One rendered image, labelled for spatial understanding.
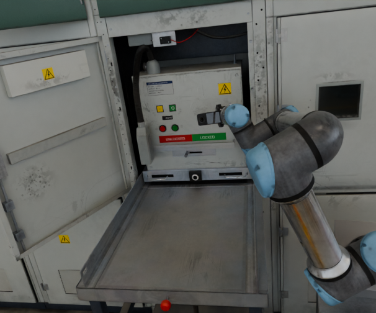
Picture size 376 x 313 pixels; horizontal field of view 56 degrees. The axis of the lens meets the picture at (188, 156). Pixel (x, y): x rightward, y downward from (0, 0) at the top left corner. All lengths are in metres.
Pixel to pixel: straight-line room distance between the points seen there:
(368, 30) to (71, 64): 1.14
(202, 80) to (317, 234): 0.90
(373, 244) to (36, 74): 1.22
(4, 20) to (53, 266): 1.38
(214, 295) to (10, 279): 1.62
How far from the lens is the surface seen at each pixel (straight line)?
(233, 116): 1.15
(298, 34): 1.50
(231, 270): 1.22
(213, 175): 1.72
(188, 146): 1.64
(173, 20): 1.53
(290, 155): 0.79
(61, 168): 1.56
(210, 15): 1.51
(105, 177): 1.72
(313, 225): 0.92
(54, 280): 2.36
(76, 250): 2.14
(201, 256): 1.29
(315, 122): 0.82
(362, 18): 1.54
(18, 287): 2.55
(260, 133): 1.19
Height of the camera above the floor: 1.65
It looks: 23 degrees down
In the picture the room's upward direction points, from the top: 7 degrees counter-clockwise
